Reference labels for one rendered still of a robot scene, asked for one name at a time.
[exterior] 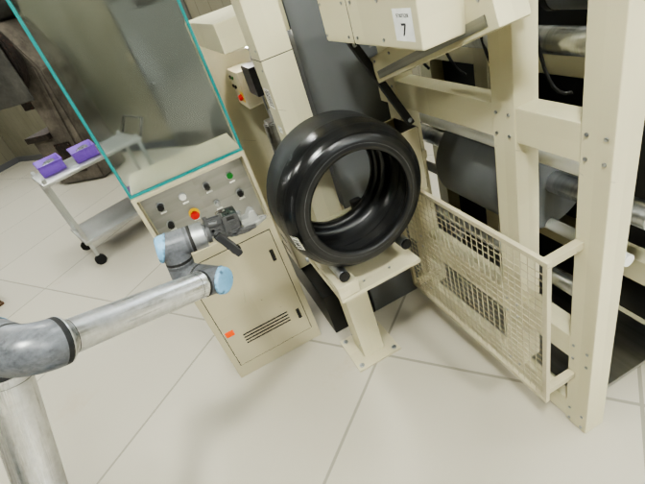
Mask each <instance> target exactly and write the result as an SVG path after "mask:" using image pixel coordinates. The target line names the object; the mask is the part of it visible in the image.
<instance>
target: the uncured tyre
mask: <svg viewBox="0 0 645 484"><path fill-rule="evenodd" d="M360 150H366V152H367V154H368V157H369V161H370V179H369V183H368V186H367V189H366V191H365V193H364V195H363V196H362V198H361V200H360V201H359V202H358V204H357V205H356V206H355V207H354V208H353V209H352V210H350V211H349V212H348V213H346V214H345V215H343V216H341V217H339V218H337V219H334V220H331V221H325V222H315V221H312V220H311V204H312V199H313V195H314V192H315V190H316V187H317V185H318V183H319V181H320V180H321V178H322V176H323V175H324V173H325V172H326V171H327V170H328V169H329V168H330V167H331V166H332V165H333V164H334V163H335V162H336V161H338V160H339V159H340V158H342V157H344V156H346V155H348V154H351V153H353V152H356V151H360ZM420 186H421V175H420V168H419V164H418V158H417V156H416V153H415V151H414V149H413V148H412V146H411V145H410V143H409V142H408V141H407V140H406V138H405V137H404V136H403V135H402V134H401V133H400V132H399V131H398V130H396V129H395V128H394V127H392V126H390V125H388V124H386V123H384V122H382V121H379V120H377V119H374V118H371V117H369V116H366V115H365V114H362V113H359V112H356V111H352V110H332V111H327V112H323V113H320V114H317V115H314V116H312V117H310V118H308V119H306V120H304V121H302V122H301V123H299V124H298V125H297V126H295V127H294V128H293V129H292V130H291V131H290V132H289V133H288V134H287V135H286V136H285V137H284V138H283V140H282V141H281V142H280V144H279V145H278V147H277V149H276V150H275V153H274V155H273V158H272V160H271V163H270V166H269V170H268V175H267V184H266V188H267V200H268V205H269V209H270V212H271V213H272V216H273V218H274V220H275V222H276V224H277V225H278V226H279V228H280V229H281V230H282V232H283V233H284V234H285V235H286V237H287V238H288V239H289V241H290V242H291V243H292V245H293V246H294V247H295V248H296V249H297V250H298V251H299V252H300V253H301V254H303V255H305V256H306V257H308V258H310V259H312V260H314V261H316V262H318V263H321V264H323V265H327V266H334V267H345V266H352V265H356V264H360V263H363V262H365V261H368V260H370V259H372V258H374V257H376V256H378V255H379V254H381V253H383V252H384V251H385V250H387V249H388V248H389V247H390V246H391V245H392V244H393V243H394V242H395V241H396V240H397V238H398V237H399V236H400V235H401V234H402V232H404V231H405V229H406V228H407V226H408V225H409V223H410V221H411V219H412V217H413V215H414V213H415V210H416V208H417V205H418V199H419V194H420ZM290 236H293V237H296V238H298V239H299V242H300V243H301V245H302V246H303V248H304V250H305V251H304V250H300V249H298V248H297V246H296V245H295V243H294V242H293V240H292V238H291V237H290Z"/></svg>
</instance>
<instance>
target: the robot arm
mask: <svg viewBox="0 0 645 484"><path fill-rule="evenodd" d="M217 214H218V215H217ZM217 214H216V212H215V216H212V217H209V218H205V217H203V218H202V220H203V224H202V223H201V222H197V223H194V224H191V225H188V226H185V227H182V228H179V229H177V230H172V231H169V232H166V233H162V234H161V235H159V236H156V237H155V238H154V244H155V251H156V254H157V257H158V260H159V262H160V263H162V264H163V263H164V262H165V265H166V267H167V269H168V272H169V274H170V276H171V278H172V280H171V281H168V282H166V283H163V284H160V285H158V286H156V287H153V288H150V289H147V290H144V291H142V292H139V293H136V294H133V295H131V296H128V297H126V298H123V299H121V300H118V301H115V302H111V303H108V304H105V305H102V306H99V307H97V308H94V309H91V310H88V311H86V312H84V313H81V314H78V315H76V316H73V317H70V318H67V319H62V318H60V317H57V316H54V317H50V318H48V319H45V320H41V321H37V322H32V323H27V324H19V323H16V322H13V321H10V320H8V319H6V318H3V317H0V456H1V459H2V462H3V464H4V467H5V470H6V473H7V476H8V479H9V480H10V483H11V484H68V481H67V478H66V474H65V471H64V468H63V465H62V462H61V459H60V454H59V451H58V447H57V444H56V441H55V438H54V434H53V431H52V428H51V425H50V422H49V419H48V416H47V413H46V409H45V406H44V403H43V400H42V397H41V394H40V391H39V388H38V385H37V381H36V375H40V374H44V373H48V372H51V371H54V370H57V369H60V368H62V367H64V366H67V365H69V364H71V363H73V362H74V361H75V359H76V357H77V354H78V353H79V352H81V351H85V350H87V349H89V348H91V347H94V346H96V345H98V344H100V343H103V342H105V341H106V340H109V339H111V338H113V337H115V336H118V335H120V334H122V333H125V332H127V331H129V330H131V329H134V328H136V327H139V326H142V325H144V324H146V323H149V322H150V321H152V320H154V319H157V318H159V317H161V316H164V315H166V314H168V313H170V312H173V311H175V310H177V309H179V308H182V307H184V306H186V305H188V304H190V303H193V302H196V301H198V300H200V299H204V298H207V297H209V296H211V295H214V294H219V295H224V294H226V293H228V292H229V290H230V289H231V287H232V283H233V274H232V272H231V271H230V269H229V268H228V267H225V266H222V265H220V266H217V265H208V264H201V263H195V261H194V258H193V256H192V254H191V253H193V252H195V251H198V250H201V249H204V248H206V247H209V243H211V242H213V239H212V236H214V239H215V240H216V241H218V242H219V243H220V244H222V245H223V246H224V247H226V248H227V249H228V250H230V251H231V252H232V253H233V254H236V255H237V256H240V255H241V254H242V253H243V251H242V249H241V247H240V246H239V245H238V244H236V243H234V242H233V241H232V240H230V239H229V237H233V236H237V235H240V234H243V233H246V232H249V231H251V230H253V229H255V228H256V227H257V226H258V225H260V224H261V223H262V222H263V221H264V220H265V219H266V218H267V216H266V215H257V214H256V213H255V211H254V210H253V208H252V207H251V206H249V207H247V208H246V213H245V214H243V215H241V216H240V217H238V215H237V212H236V211H235V209H234V207H233V206H228V207H225V208H222V209H219V210H218V211H217ZM241 225H242V226H243V227H241ZM208 242H209V243H208Z"/></svg>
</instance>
